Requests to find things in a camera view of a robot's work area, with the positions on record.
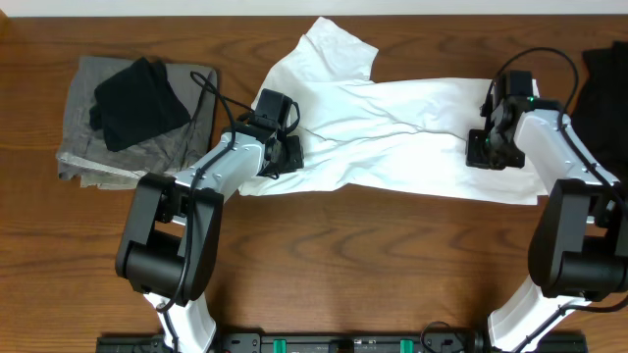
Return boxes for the white t-shirt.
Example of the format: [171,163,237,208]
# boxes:
[239,17,546,205]

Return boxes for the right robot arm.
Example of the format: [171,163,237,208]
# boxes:
[467,93,627,352]

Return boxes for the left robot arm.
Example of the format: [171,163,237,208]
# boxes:
[115,122,303,352]

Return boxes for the black garment at right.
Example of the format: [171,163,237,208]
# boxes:
[571,41,627,183]

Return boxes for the folded black cloth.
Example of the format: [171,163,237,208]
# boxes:
[89,58,190,152]

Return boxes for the folded grey trousers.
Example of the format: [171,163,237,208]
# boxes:
[56,56,217,190]

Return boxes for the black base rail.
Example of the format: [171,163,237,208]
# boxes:
[95,329,589,353]

